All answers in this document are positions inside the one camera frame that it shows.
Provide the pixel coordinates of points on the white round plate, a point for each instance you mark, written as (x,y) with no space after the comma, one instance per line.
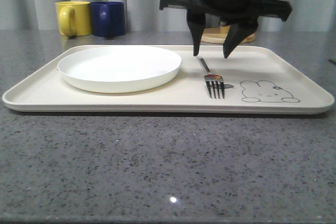
(120,69)

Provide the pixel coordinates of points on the silver fork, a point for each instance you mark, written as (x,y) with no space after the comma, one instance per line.
(214,82)

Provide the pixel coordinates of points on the wooden mug tree stand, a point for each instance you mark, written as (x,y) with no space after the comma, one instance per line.
(215,35)

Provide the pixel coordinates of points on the yellow mug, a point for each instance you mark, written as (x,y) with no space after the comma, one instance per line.
(73,18)

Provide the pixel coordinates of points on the cream rabbit print tray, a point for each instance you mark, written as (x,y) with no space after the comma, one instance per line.
(257,81)

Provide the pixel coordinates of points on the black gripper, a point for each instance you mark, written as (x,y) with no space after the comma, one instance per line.
(239,13)

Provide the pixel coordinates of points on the dark blue mug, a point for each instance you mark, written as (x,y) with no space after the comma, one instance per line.
(107,19)

